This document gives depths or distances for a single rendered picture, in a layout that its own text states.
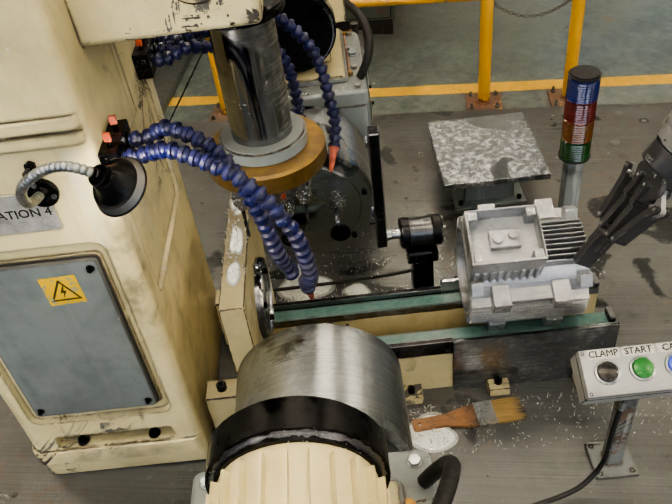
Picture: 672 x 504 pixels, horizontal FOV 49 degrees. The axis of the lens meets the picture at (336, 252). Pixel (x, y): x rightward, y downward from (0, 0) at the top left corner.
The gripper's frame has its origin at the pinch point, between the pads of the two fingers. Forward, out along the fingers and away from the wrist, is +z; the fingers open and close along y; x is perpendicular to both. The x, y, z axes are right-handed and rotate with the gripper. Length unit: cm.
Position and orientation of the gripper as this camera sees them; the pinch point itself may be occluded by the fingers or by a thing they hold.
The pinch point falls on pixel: (594, 248)
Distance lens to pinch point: 125.5
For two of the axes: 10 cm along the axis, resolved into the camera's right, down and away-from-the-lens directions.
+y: 0.5, 6.6, -7.5
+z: -4.1, 7.0, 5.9
